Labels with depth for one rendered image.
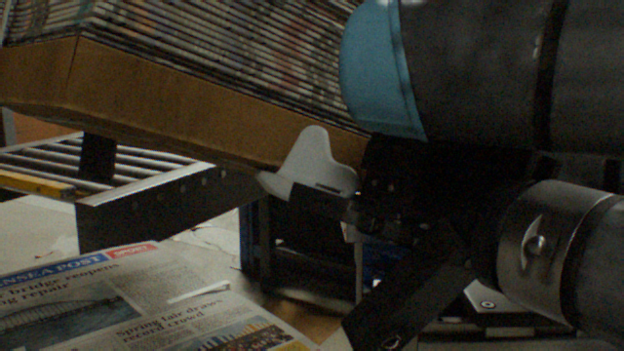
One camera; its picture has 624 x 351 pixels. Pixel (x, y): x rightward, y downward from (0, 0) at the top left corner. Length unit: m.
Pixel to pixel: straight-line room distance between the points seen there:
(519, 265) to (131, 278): 0.50
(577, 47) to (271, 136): 0.24
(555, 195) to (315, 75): 0.21
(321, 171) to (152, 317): 0.28
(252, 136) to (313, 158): 0.05
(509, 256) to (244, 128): 0.20
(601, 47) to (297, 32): 0.25
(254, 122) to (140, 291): 0.32
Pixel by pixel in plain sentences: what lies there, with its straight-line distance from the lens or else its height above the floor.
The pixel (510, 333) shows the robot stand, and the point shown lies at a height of 0.76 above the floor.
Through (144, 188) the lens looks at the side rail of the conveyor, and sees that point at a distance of 1.20.
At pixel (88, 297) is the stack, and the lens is 0.72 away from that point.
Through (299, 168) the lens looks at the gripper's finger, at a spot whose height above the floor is 1.02.
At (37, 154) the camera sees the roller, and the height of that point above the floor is 0.79.
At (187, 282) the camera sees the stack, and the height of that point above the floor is 0.83.
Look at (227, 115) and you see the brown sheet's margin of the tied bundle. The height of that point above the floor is 1.06.
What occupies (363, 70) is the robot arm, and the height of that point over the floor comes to 1.10.
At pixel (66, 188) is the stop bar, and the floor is 0.82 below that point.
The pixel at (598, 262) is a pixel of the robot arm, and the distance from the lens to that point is 0.33.
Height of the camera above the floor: 1.13
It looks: 16 degrees down
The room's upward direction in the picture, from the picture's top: straight up
